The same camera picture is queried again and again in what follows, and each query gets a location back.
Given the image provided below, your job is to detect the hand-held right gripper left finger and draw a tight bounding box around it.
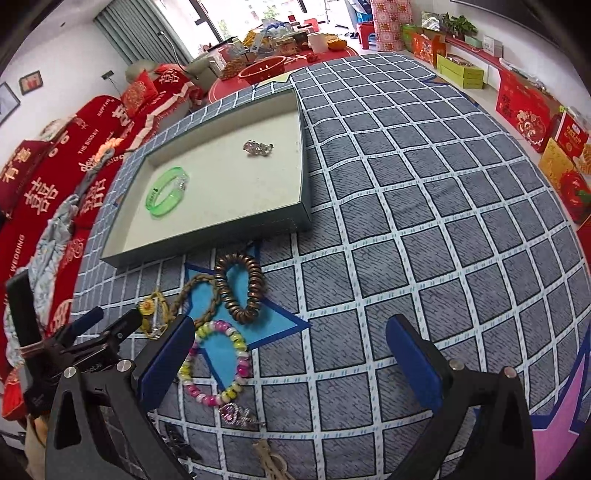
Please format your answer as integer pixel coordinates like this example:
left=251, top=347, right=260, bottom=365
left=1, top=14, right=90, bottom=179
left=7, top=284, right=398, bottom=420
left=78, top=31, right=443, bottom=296
left=44, top=314, right=197, bottom=480

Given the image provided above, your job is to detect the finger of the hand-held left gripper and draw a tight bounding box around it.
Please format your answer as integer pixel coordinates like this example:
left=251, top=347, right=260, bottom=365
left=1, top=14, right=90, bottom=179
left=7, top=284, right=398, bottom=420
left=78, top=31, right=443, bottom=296
left=55, top=306, right=105, bottom=352
left=78, top=308, right=145, bottom=363

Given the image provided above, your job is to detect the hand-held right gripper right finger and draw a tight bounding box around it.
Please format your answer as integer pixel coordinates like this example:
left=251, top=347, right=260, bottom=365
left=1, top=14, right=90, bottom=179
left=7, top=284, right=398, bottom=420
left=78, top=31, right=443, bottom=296
left=385, top=314, right=536, bottom=480

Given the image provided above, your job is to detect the braided brown bracelet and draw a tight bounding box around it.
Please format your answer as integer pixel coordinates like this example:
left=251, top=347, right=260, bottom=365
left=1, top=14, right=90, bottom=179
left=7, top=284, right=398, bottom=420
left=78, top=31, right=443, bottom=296
left=168, top=273, right=223, bottom=330

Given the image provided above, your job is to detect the pink yellow beaded bracelet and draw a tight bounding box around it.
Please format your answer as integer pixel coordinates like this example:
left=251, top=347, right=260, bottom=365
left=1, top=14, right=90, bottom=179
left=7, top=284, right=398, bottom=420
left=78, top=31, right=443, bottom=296
left=178, top=320, right=251, bottom=408

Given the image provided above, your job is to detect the silver bow brooch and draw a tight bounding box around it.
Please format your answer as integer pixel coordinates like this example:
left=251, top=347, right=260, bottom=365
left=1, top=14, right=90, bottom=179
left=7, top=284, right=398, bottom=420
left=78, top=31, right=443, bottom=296
left=219, top=402, right=267, bottom=431

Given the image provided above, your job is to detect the black hair claw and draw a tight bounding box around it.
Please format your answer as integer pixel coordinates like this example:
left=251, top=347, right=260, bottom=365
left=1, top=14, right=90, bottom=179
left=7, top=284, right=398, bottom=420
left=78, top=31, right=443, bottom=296
left=161, top=422, right=204, bottom=462

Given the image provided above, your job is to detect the brown coil bracelet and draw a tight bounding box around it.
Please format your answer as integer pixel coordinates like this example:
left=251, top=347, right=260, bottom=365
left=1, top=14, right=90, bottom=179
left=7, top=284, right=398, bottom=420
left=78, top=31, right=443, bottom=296
left=213, top=253, right=266, bottom=325

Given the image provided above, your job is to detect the green translucent bangle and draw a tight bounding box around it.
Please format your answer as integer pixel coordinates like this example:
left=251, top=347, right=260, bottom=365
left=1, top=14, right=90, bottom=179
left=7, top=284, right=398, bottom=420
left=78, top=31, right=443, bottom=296
left=145, top=167, right=191, bottom=217

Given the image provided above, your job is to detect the gold hair pin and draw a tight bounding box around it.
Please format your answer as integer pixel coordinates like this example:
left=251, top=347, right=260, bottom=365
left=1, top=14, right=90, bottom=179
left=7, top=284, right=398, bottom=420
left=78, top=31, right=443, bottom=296
left=252, top=438, right=296, bottom=480

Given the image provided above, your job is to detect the grey-green shallow tray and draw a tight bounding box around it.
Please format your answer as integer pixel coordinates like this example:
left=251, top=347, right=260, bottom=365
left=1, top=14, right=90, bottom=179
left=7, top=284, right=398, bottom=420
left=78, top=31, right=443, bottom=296
left=99, top=88, right=313, bottom=269

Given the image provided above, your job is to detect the silver crystal brooch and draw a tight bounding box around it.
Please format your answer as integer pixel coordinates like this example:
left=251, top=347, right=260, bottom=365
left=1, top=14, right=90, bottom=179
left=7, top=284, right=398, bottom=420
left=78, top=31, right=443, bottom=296
left=243, top=140, right=276, bottom=158

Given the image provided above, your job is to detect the red covered sofa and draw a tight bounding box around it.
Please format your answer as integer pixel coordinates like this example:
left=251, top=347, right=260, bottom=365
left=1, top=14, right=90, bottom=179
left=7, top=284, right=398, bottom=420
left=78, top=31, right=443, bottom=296
left=0, top=65, right=208, bottom=425

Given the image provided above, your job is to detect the grey checked star mat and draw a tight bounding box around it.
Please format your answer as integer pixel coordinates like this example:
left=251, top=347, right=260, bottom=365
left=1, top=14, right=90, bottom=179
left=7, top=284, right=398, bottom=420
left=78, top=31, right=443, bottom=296
left=69, top=51, right=591, bottom=480

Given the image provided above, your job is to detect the red square cushion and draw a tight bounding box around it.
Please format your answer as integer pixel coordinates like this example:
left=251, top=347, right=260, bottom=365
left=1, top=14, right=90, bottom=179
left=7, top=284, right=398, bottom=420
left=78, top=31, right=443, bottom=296
left=121, top=69, right=162, bottom=117

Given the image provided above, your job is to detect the yellow box with red peppers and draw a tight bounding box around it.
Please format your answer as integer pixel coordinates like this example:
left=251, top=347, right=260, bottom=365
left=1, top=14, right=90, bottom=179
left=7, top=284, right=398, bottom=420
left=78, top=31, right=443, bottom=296
left=538, top=138, right=591, bottom=223

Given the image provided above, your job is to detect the beige armchair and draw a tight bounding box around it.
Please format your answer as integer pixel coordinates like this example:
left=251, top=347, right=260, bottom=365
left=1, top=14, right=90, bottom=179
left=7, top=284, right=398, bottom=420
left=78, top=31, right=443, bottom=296
left=126, top=59, right=162, bottom=81

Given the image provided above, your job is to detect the red yellow waffle box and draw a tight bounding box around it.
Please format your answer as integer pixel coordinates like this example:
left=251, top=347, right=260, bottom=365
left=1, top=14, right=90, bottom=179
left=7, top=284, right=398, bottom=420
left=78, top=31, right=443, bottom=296
left=550, top=112, right=591, bottom=162

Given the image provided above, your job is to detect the large red gift box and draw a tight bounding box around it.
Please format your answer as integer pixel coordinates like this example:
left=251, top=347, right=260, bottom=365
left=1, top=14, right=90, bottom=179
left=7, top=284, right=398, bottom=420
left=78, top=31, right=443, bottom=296
left=496, top=69, right=562, bottom=153

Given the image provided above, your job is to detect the red plastic basket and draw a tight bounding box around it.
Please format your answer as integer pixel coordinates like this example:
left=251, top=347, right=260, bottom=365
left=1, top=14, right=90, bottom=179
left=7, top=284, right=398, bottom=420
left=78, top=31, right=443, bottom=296
left=238, top=56, right=288, bottom=86

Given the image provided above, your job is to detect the grey curtain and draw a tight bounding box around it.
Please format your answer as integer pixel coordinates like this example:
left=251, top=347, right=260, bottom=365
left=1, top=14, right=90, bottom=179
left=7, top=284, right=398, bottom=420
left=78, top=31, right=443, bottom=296
left=92, top=0, right=195, bottom=65

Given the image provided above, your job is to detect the yellow green flat box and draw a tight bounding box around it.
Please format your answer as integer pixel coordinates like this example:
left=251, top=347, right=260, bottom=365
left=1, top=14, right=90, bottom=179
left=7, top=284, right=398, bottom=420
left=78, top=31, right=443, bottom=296
left=436, top=54, right=485, bottom=90

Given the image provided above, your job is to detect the red round table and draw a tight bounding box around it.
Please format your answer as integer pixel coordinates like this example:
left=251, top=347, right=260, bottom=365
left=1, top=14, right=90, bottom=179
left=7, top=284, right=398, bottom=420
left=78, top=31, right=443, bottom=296
left=208, top=42, right=366, bottom=106

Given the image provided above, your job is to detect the pile of snack packets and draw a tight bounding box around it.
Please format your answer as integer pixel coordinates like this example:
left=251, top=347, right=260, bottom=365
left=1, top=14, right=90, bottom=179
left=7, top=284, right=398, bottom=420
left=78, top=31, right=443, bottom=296
left=198, top=17, right=310, bottom=80

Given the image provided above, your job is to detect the red low cabinet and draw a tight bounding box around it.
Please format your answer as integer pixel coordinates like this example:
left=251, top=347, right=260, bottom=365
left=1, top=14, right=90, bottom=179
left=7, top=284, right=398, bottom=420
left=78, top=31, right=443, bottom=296
left=445, top=36, right=511, bottom=71

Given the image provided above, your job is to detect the orange red gift box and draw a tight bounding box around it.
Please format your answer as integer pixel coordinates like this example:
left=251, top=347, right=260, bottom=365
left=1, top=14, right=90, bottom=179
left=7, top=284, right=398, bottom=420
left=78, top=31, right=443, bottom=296
left=411, top=32, right=447, bottom=68

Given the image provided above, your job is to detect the red floral wrapped box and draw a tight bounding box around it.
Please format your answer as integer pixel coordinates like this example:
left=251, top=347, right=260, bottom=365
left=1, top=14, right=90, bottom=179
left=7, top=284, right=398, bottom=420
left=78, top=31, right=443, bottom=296
left=372, top=0, right=413, bottom=53

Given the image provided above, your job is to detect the potted green plant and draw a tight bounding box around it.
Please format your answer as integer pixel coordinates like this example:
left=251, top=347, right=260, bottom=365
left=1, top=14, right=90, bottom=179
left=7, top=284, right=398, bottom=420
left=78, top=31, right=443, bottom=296
left=441, top=13, right=479, bottom=41

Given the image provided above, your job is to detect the knotted grey rope pillow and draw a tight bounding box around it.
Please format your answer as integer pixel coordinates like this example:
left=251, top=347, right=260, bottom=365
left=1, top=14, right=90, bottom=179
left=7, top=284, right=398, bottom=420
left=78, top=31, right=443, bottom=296
left=69, top=136, right=123, bottom=204

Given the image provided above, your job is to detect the small framed wall picture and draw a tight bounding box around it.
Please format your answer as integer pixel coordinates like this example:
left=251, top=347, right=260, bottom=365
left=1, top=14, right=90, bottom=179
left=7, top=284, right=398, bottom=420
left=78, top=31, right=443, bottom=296
left=18, top=71, right=44, bottom=96

